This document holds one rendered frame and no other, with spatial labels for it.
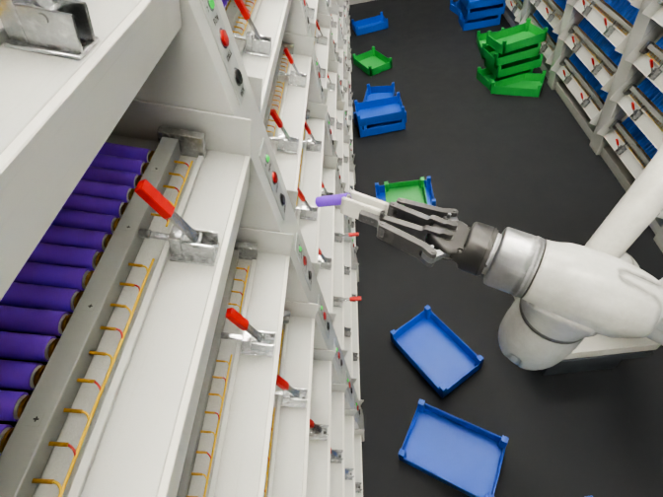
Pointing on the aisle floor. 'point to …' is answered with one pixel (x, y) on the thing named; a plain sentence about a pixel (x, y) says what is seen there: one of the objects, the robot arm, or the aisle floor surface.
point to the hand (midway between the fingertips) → (364, 207)
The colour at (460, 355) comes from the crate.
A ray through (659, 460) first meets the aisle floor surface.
